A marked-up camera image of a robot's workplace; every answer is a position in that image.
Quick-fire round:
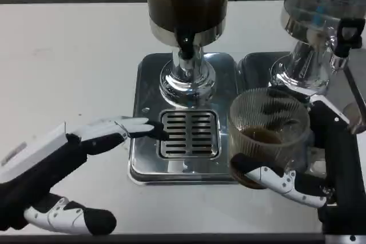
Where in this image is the drink dispenser with dark drink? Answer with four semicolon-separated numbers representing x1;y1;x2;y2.
145;0;229;110

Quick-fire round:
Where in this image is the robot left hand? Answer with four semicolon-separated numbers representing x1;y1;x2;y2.
0;115;168;236

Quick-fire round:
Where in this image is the black tap of dark dispenser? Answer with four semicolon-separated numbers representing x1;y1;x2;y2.
174;29;198;59

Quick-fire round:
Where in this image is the clear ribbed glass cup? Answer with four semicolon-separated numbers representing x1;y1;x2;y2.
227;88;312;190

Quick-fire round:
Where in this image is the clear-tank steel drink dispenser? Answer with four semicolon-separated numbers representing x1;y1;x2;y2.
270;0;366;96

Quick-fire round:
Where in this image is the steel drip tray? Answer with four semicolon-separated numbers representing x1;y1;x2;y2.
128;52;244;186
237;51;358;177

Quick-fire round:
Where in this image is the black tap of clear dispenser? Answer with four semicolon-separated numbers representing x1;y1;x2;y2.
334;18;366;58

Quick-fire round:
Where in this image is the slotted steel tray grid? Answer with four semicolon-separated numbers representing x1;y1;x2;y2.
156;109;222;161

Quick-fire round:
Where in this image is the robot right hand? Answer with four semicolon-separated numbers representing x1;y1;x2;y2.
230;94;366;244

